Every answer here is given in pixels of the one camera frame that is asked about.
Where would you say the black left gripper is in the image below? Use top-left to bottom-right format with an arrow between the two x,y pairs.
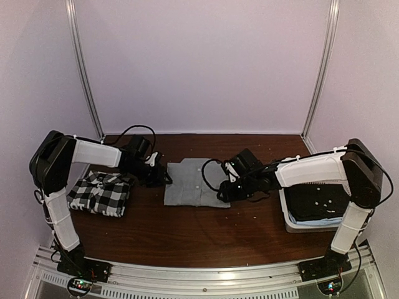
125,159 -> 172,189

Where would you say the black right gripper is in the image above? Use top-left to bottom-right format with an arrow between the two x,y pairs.
218,174 -> 258,202

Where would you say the grey long sleeve shirt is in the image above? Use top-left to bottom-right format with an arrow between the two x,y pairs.
163,158 -> 231,209

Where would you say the black white plaid shirt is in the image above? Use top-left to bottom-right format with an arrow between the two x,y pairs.
67,171 -> 135,218

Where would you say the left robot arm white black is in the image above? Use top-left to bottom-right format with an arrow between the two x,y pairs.
29,130 -> 173,252

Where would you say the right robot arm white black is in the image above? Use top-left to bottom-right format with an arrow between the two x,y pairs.
216,139 -> 383,275

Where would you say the black shirt in basket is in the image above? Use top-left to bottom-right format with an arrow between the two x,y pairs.
284,184 -> 350,222

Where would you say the white plastic laundry basket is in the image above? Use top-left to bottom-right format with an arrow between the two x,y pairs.
279,180 -> 355,233

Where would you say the light blue shirt in basket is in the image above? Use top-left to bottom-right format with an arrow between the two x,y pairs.
288,213 -> 342,227

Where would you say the right circuit board with LEDs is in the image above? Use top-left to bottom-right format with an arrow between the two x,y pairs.
317,278 -> 343,296

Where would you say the circuit board with leds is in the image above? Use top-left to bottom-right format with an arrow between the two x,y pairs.
67,277 -> 94,297
317,278 -> 343,296

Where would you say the left circuit board with LEDs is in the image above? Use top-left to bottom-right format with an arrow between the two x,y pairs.
67,277 -> 94,297

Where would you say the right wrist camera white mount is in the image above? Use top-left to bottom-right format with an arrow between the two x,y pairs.
221,161 -> 239,183

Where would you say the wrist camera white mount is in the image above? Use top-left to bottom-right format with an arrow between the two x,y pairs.
145,151 -> 163,167
221,161 -> 239,183

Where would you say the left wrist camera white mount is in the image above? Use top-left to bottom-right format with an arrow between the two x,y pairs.
145,151 -> 163,167

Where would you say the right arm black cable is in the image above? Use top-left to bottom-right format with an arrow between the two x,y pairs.
201,158 -> 227,192

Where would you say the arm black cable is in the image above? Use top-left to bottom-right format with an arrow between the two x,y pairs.
201,158 -> 227,192
104,125 -> 156,153

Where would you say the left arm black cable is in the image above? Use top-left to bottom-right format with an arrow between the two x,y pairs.
104,125 -> 156,153

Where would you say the front aluminium rail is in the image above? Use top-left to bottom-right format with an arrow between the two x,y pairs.
22,245 -> 388,298

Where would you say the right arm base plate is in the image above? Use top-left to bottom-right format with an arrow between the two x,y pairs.
298,251 -> 352,282

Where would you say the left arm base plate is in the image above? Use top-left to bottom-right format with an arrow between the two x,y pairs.
57,256 -> 111,283

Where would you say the right aluminium frame post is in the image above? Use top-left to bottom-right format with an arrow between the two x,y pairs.
301,0 -> 340,140

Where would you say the aluminium frame post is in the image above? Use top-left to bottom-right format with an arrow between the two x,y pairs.
65,0 -> 105,140
301,0 -> 340,140

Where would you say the left aluminium frame post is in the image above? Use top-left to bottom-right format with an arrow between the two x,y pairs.
65,0 -> 105,140

